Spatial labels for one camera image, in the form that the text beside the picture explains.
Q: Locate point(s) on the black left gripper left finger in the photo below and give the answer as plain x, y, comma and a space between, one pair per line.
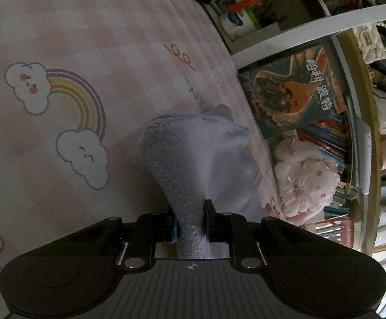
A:
141, 237

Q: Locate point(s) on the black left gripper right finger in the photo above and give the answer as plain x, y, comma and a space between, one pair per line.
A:
241, 236

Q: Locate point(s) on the lavender and beige knit sweater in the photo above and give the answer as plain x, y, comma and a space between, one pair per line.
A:
196, 157

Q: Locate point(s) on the white pink plush bunny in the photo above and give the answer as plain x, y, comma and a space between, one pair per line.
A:
306, 180

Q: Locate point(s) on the row of books on shelf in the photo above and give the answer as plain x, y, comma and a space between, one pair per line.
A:
334, 137

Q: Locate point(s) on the Harry Potter book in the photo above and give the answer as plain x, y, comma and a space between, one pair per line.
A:
293, 91

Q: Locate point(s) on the pink checked cartoon table mat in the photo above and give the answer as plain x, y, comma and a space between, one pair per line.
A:
79, 80

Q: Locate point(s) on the red white bottle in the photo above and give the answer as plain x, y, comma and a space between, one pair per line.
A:
243, 4

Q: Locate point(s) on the white metal shelf frame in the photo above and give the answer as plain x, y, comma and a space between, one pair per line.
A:
362, 105

